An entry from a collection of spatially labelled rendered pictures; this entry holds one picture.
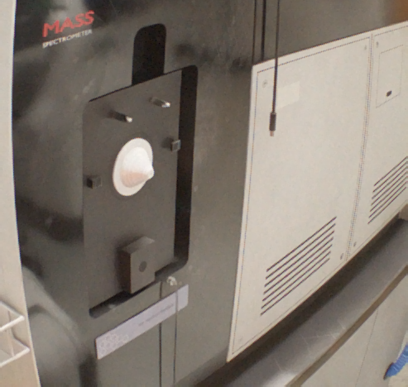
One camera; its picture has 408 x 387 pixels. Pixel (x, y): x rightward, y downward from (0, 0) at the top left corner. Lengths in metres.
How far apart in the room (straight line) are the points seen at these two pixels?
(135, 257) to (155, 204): 0.07
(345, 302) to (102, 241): 0.75
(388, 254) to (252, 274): 0.61
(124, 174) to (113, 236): 0.07
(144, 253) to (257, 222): 0.25
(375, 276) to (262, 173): 0.60
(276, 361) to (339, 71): 0.50
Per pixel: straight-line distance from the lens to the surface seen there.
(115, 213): 0.84
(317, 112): 1.16
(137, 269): 0.88
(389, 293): 1.65
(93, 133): 0.78
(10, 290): 0.77
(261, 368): 1.29
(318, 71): 1.14
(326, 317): 1.44
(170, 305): 0.97
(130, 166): 0.82
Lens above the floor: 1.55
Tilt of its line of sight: 25 degrees down
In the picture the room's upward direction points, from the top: 3 degrees clockwise
